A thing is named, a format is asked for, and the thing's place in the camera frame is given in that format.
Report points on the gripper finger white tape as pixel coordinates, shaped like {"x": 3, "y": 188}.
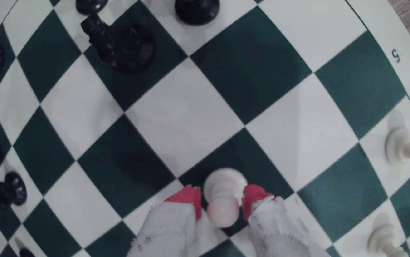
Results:
{"x": 169, "y": 232}
{"x": 276, "y": 235}

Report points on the white chess pawn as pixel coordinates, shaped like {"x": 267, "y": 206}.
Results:
{"x": 381, "y": 237}
{"x": 399, "y": 146}
{"x": 223, "y": 210}

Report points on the black chess knight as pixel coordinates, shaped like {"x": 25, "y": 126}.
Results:
{"x": 130, "y": 50}
{"x": 14, "y": 187}

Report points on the black chess piece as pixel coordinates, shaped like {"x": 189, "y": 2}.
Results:
{"x": 196, "y": 12}
{"x": 91, "y": 5}

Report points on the green and white chessboard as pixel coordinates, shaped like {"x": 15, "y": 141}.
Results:
{"x": 183, "y": 117}

